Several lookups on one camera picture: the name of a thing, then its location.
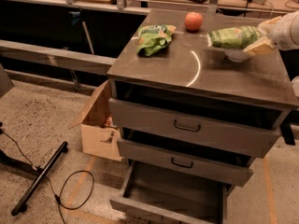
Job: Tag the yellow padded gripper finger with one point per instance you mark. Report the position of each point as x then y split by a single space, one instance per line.
262 46
268 25

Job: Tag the green jalapeno chip bag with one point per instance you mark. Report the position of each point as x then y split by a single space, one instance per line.
234 37

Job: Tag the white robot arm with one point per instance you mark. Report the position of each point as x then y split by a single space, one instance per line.
281 33

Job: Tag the white bowl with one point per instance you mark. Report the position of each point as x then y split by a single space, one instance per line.
236 55

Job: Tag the crumpled green chip bag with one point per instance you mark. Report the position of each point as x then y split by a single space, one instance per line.
153 38

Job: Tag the red apple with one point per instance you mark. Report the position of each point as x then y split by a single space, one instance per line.
193 21

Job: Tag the grey metal drawer cabinet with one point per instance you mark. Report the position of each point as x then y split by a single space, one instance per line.
190 77

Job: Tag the top grey drawer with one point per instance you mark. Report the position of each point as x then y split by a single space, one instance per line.
206 132

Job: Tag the middle grey drawer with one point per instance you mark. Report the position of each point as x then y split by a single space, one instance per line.
188 164

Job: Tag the bottom open grey drawer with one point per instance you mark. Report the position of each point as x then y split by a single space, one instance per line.
169 197

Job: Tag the cardboard box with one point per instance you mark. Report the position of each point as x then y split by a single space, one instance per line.
99 135

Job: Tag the black stand leg bar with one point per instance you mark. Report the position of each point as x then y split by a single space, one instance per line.
21 205

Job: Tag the grey metal rail beam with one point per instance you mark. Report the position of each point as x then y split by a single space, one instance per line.
62 58

